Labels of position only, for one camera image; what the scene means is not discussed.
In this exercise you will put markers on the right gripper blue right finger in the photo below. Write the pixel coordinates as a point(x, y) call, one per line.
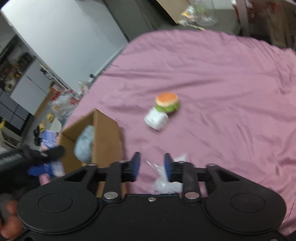
point(185, 173)

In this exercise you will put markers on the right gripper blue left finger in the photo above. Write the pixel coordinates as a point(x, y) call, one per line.
point(117, 174)

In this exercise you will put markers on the white fluffy bagged plush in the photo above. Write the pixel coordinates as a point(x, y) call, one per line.
point(160, 183)

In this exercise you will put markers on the cardboard box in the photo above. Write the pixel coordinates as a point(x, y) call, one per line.
point(107, 145)

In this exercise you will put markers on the grey-blue furry plush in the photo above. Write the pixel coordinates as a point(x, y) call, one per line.
point(83, 145)

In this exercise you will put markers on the burger plush toy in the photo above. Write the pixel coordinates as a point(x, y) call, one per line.
point(167, 102)

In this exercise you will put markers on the person's left hand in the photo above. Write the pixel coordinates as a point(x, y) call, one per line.
point(11, 226)

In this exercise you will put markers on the white towel on floor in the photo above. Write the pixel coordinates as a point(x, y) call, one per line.
point(56, 126)

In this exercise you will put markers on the white rolled sock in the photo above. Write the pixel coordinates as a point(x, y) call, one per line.
point(156, 120)

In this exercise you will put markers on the white plastic shopping bag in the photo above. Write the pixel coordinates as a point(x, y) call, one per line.
point(64, 103)

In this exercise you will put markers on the pink bed sheet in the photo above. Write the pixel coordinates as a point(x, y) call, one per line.
point(237, 106)

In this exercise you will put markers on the white kitchen cabinet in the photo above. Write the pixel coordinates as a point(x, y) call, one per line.
point(24, 78)

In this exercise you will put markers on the small clear plastic bag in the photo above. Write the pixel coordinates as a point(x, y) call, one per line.
point(84, 86)

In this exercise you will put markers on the clear plastic water jug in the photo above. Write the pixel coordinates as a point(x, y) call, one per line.
point(205, 12)

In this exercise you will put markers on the leaning framed board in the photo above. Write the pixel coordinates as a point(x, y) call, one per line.
point(180, 11)

